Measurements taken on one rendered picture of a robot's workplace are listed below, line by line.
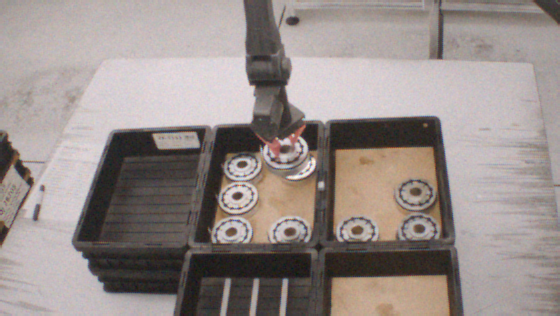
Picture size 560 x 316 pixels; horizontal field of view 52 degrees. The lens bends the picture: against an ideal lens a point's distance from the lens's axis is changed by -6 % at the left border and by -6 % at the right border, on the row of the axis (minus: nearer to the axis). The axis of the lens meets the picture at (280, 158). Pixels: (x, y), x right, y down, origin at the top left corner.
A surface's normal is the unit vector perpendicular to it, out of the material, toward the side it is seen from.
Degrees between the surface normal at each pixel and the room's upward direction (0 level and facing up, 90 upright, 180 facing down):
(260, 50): 75
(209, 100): 0
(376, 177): 0
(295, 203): 0
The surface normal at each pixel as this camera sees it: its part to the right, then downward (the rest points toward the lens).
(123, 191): -0.14, -0.68
